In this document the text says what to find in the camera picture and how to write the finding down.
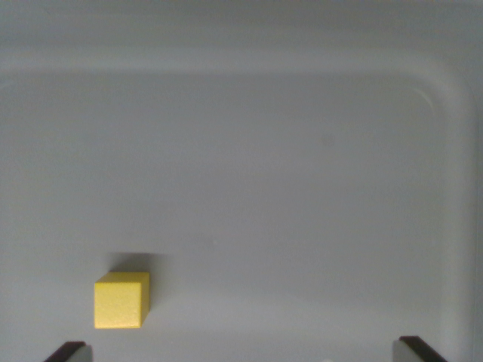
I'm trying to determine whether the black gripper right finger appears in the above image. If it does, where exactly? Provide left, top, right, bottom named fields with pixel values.
left=392, top=336, right=450, bottom=362

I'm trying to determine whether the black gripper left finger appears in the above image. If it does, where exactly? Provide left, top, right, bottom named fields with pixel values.
left=43, top=341, right=93, bottom=362

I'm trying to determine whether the yellow cube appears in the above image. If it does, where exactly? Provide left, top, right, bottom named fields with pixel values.
left=93, top=271, right=151, bottom=330

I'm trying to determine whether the white plastic tray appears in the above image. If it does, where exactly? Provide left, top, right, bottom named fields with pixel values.
left=0, top=0, right=483, bottom=362

